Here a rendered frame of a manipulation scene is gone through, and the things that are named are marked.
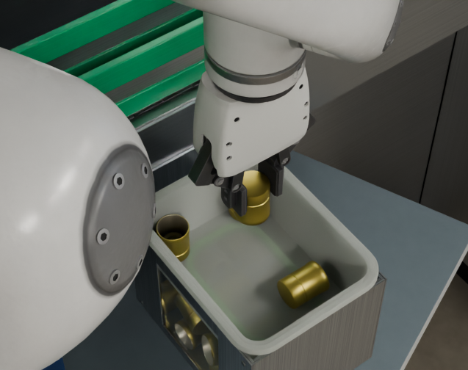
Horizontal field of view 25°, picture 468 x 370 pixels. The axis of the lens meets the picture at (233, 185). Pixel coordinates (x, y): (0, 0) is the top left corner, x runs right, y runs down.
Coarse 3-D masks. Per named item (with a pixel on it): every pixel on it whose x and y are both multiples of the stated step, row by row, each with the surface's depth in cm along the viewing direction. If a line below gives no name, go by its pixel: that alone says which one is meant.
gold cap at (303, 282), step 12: (312, 264) 111; (288, 276) 111; (300, 276) 110; (312, 276) 110; (324, 276) 111; (288, 288) 110; (300, 288) 110; (312, 288) 110; (324, 288) 111; (288, 300) 111; (300, 300) 110
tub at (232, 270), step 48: (192, 192) 115; (288, 192) 115; (192, 240) 118; (240, 240) 118; (288, 240) 118; (336, 240) 110; (192, 288) 105; (240, 288) 114; (336, 288) 114; (240, 336) 102; (288, 336) 102
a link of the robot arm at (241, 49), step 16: (208, 16) 83; (208, 32) 84; (224, 32) 82; (240, 32) 81; (256, 32) 81; (208, 48) 86; (224, 48) 83; (240, 48) 83; (256, 48) 82; (272, 48) 82; (288, 48) 83; (224, 64) 85; (240, 64) 84; (256, 64) 84; (272, 64) 84; (288, 64) 85
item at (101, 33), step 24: (120, 0) 113; (144, 0) 115; (168, 0) 117; (72, 24) 111; (96, 24) 113; (120, 24) 115; (144, 24) 118; (168, 24) 120; (24, 48) 109; (48, 48) 111; (72, 48) 113; (96, 48) 115; (120, 48) 117; (72, 72) 115
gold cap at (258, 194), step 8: (248, 176) 102; (256, 176) 102; (264, 176) 102; (248, 184) 102; (256, 184) 102; (264, 184) 102; (248, 192) 101; (256, 192) 101; (264, 192) 101; (248, 200) 101; (256, 200) 101; (264, 200) 102; (248, 208) 102; (256, 208) 102; (264, 208) 103; (248, 216) 103; (256, 216) 103; (264, 216) 104; (248, 224) 104; (256, 224) 104
